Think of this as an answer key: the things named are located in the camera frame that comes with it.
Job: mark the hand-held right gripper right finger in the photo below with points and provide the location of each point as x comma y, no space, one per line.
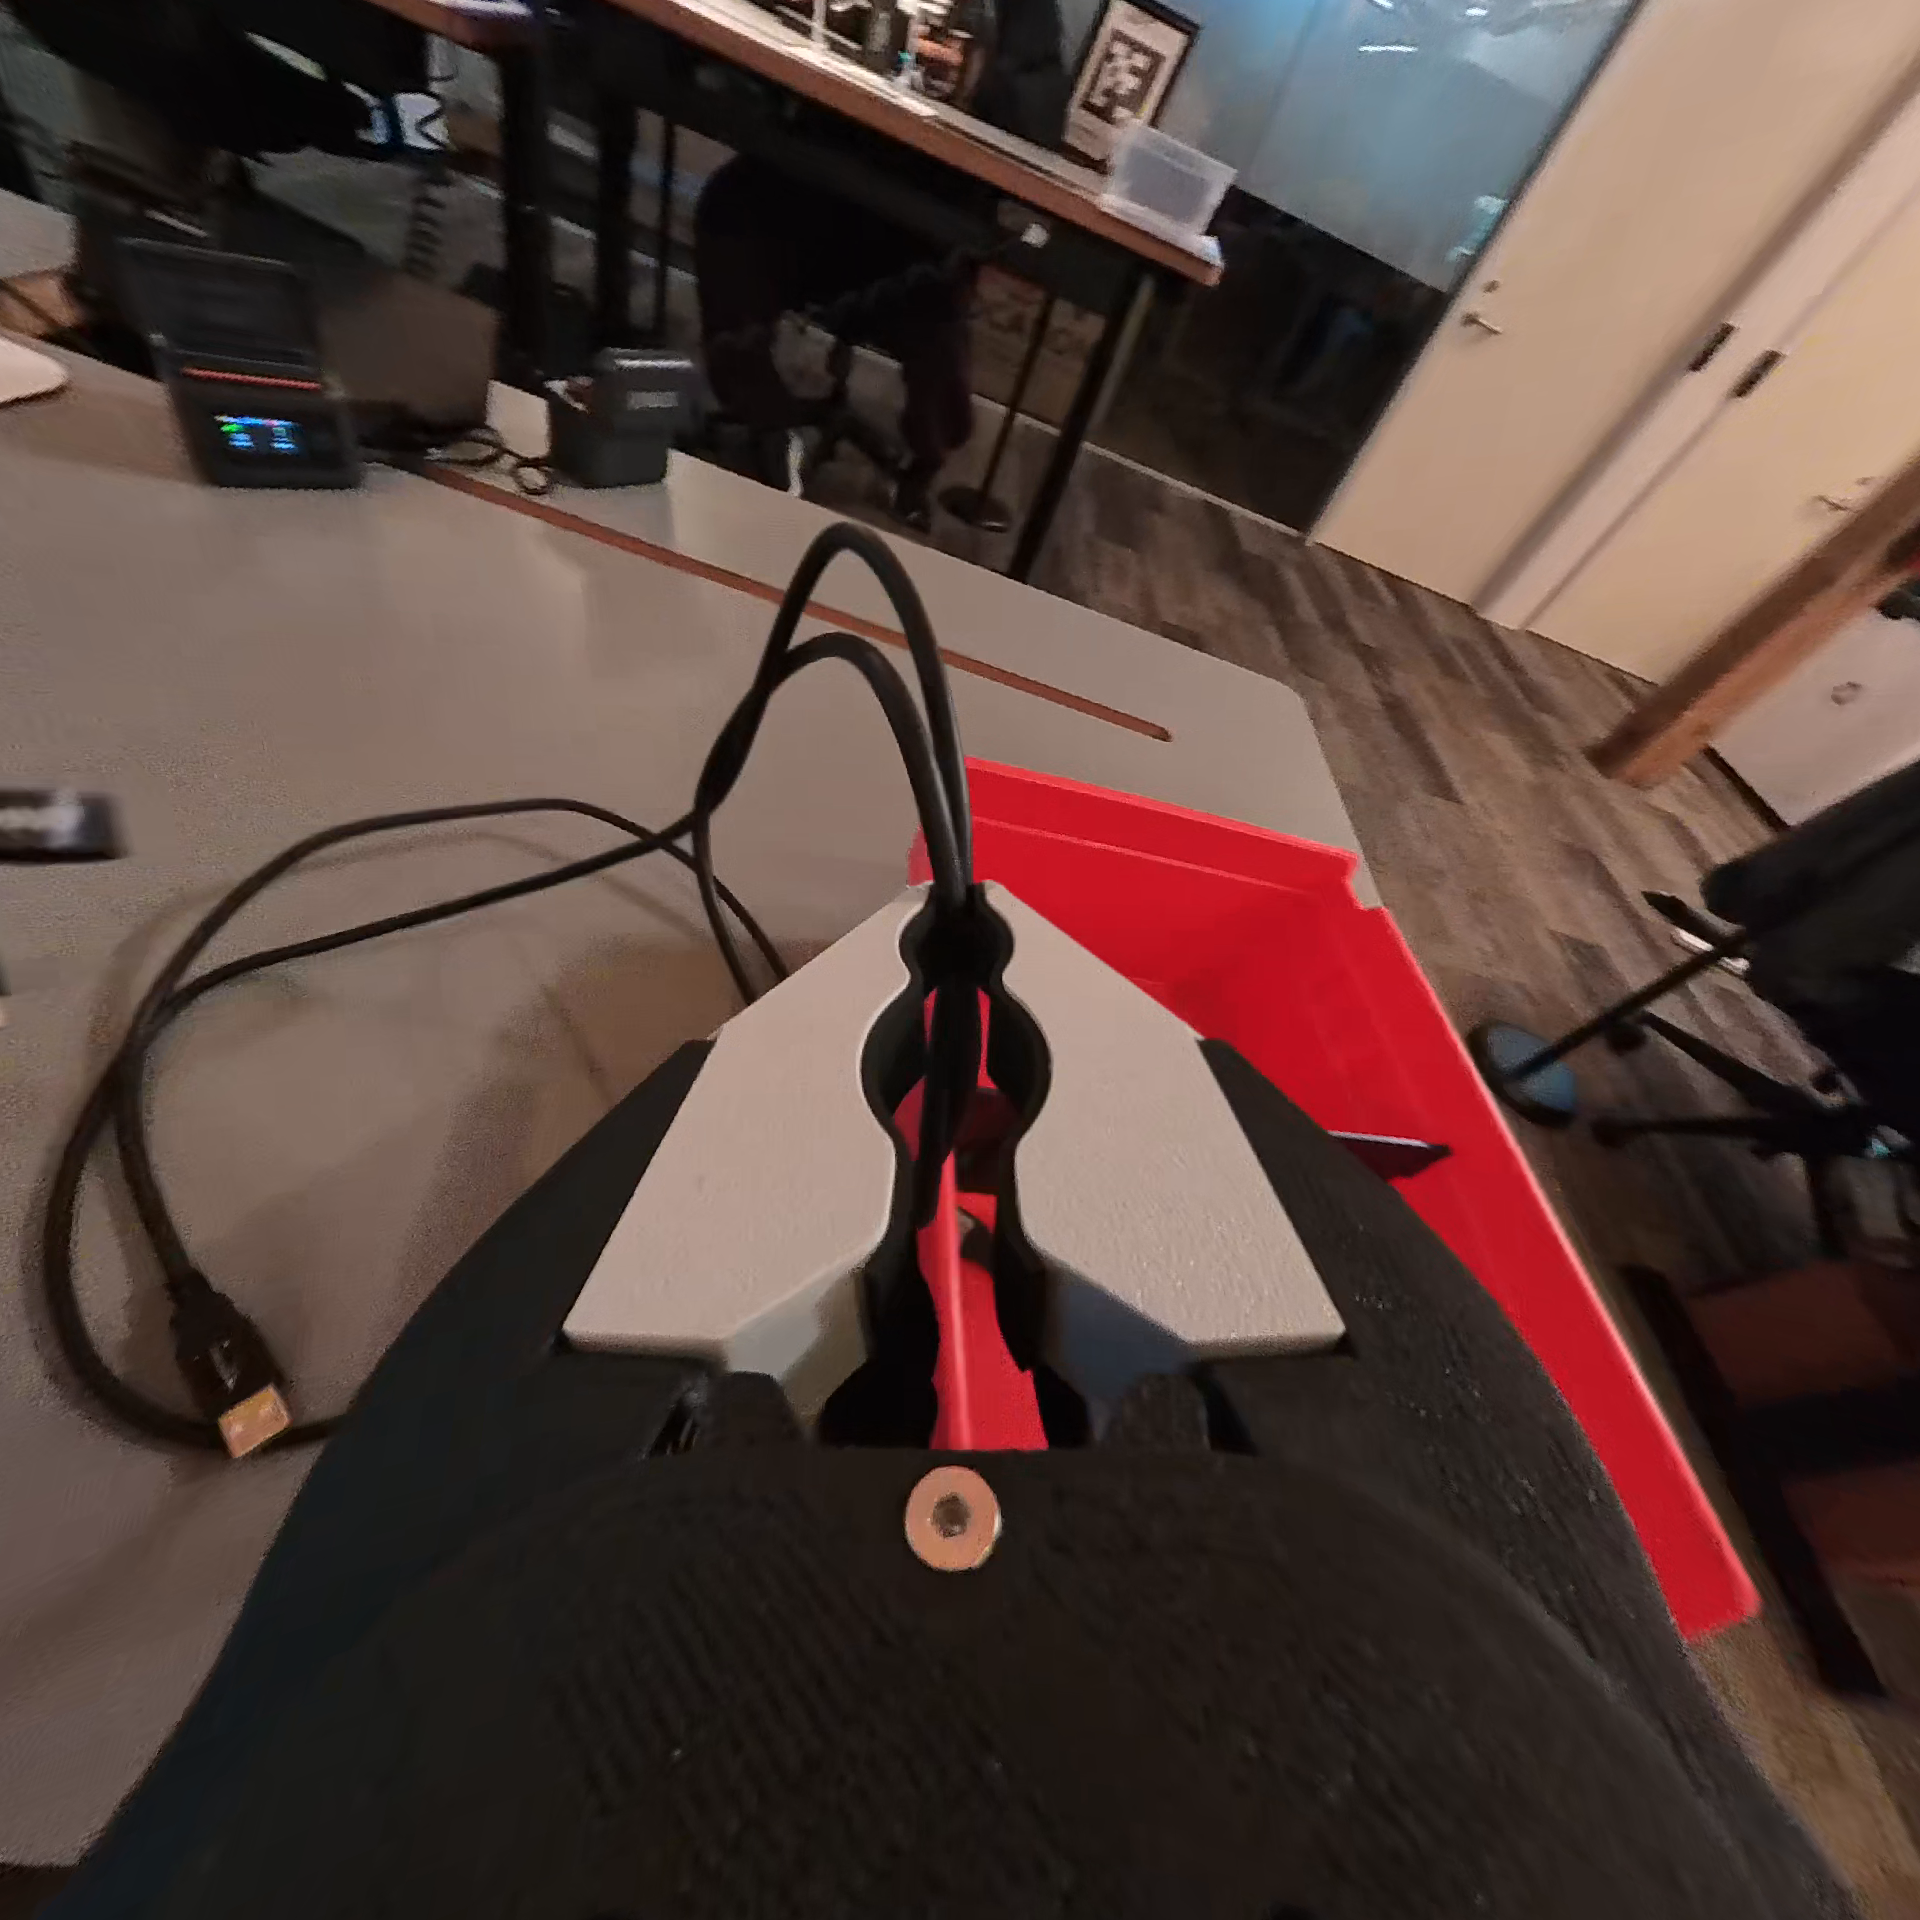
1171,1201

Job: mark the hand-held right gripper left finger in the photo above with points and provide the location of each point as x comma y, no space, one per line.
750,1201

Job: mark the red plastic bin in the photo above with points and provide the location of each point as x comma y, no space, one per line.
1275,974

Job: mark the black usb hub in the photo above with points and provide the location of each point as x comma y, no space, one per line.
52,826

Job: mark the dark hanging jacket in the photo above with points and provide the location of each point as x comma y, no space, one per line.
1828,901

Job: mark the small black box device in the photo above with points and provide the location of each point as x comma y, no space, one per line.
623,420

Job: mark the white cabinet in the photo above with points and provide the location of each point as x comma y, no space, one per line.
1828,704

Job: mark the beige door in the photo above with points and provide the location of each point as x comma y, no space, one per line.
1723,493
1559,329

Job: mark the black device with display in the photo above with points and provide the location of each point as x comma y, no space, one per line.
263,404

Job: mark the clear plastic container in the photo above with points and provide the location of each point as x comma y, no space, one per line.
1171,172

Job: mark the wooden table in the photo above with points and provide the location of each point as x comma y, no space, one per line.
931,136

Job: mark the fiducial marker sign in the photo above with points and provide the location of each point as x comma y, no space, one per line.
1131,76

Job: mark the wooden post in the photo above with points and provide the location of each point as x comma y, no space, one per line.
1756,644

